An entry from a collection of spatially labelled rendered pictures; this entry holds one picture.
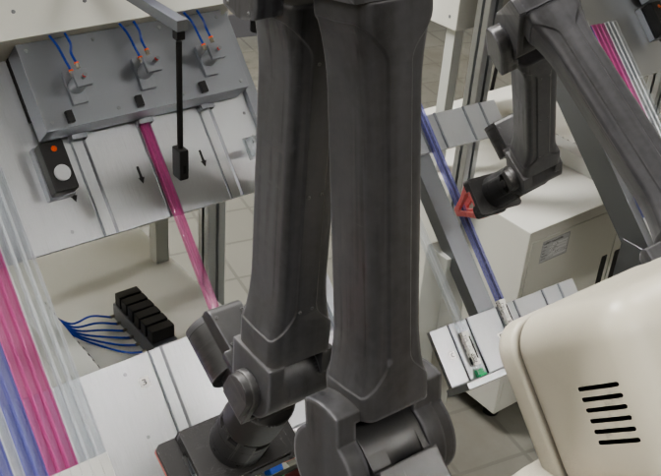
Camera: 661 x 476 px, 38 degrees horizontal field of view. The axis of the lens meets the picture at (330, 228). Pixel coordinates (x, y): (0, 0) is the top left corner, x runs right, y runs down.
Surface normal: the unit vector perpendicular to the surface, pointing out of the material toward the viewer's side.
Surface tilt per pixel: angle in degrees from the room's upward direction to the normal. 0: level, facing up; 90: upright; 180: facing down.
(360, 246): 89
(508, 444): 0
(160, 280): 0
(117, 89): 47
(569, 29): 43
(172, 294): 0
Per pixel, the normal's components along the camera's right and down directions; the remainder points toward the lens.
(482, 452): 0.07, -0.85
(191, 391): 0.50, -0.25
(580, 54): -0.14, -0.30
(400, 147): 0.59, 0.31
